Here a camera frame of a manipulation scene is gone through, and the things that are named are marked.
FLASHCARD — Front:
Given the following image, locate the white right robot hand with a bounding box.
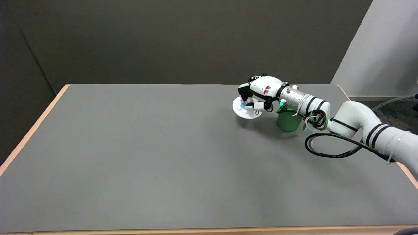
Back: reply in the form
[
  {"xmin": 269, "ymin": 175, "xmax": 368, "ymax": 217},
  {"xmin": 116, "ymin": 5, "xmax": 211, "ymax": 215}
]
[{"xmin": 238, "ymin": 74, "xmax": 288, "ymax": 112}]

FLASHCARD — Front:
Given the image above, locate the green cup with handle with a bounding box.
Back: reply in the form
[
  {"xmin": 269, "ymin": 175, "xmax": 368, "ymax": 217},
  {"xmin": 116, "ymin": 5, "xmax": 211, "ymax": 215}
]
[{"xmin": 276, "ymin": 106, "xmax": 305, "ymax": 132}]

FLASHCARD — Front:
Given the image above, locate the black looping robot cable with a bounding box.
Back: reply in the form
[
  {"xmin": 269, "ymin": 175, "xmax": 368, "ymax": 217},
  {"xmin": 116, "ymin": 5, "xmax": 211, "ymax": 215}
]
[{"xmin": 304, "ymin": 110, "xmax": 396, "ymax": 163}]

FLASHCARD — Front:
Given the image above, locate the white round cup lid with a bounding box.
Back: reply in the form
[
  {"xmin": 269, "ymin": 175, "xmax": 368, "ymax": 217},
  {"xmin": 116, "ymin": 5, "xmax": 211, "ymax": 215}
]
[{"xmin": 232, "ymin": 97, "xmax": 263, "ymax": 120}]

